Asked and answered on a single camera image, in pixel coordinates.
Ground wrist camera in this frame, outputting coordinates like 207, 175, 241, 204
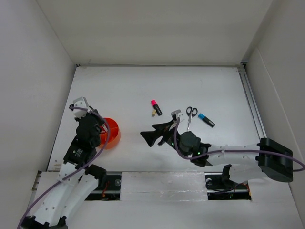
69, 97, 90, 119
171, 109, 184, 123

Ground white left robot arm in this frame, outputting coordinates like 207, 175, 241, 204
18, 107, 109, 229

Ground black handled scissors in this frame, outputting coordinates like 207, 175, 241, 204
186, 106, 198, 131

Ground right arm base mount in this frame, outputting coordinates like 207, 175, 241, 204
205, 174, 252, 200

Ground aluminium rail right side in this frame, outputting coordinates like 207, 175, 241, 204
237, 62, 267, 138

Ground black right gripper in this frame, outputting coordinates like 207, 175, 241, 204
140, 120, 188, 157

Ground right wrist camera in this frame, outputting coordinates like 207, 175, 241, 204
171, 109, 184, 123

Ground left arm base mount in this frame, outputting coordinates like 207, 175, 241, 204
85, 173, 122, 201

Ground blue black highlighter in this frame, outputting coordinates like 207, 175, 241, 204
198, 113, 215, 128

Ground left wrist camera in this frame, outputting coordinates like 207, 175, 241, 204
69, 97, 90, 119

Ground orange round divided container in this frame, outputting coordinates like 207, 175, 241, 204
99, 118, 121, 149

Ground pink black highlighter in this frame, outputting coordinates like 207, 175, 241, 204
151, 100, 163, 116

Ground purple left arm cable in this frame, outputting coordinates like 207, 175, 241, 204
16, 107, 111, 229

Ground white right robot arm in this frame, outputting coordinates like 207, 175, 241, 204
140, 120, 293, 188

